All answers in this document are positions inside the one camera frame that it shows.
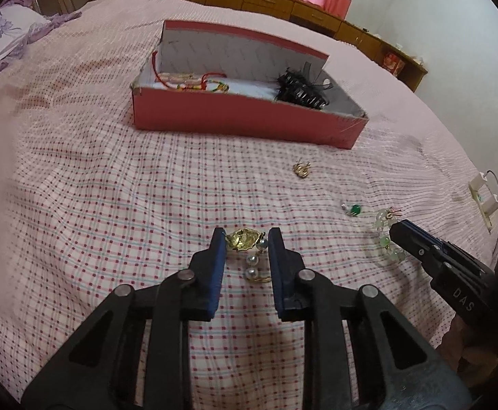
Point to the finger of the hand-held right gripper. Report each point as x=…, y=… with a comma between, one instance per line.
x=419, y=232
x=449, y=282

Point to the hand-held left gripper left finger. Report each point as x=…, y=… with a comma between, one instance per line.
x=212, y=273

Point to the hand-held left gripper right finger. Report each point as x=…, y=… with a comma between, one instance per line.
x=279, y=273

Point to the gold pearl drop earring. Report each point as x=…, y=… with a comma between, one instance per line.
x=242, y=239

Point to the red cardboard box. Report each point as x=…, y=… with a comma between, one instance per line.
x=231, y=115

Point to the black lace hair claw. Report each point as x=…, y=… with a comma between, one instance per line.
x=295, y=85

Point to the pink hair clip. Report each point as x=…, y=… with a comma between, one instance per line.
x=176, y=78

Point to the green gem pendant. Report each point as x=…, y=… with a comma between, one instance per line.
x=354, y=209

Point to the white power strip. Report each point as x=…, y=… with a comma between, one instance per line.
x=485, y=205

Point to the small gold brooch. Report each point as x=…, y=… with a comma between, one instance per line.
x=302, y=170

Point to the small red gift box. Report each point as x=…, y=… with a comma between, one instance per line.
x=393, y=65

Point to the long wooden cabinet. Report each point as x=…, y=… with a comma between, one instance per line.
x=274, y=0

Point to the purple floral pillow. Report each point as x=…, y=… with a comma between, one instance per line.
x=1, y=38

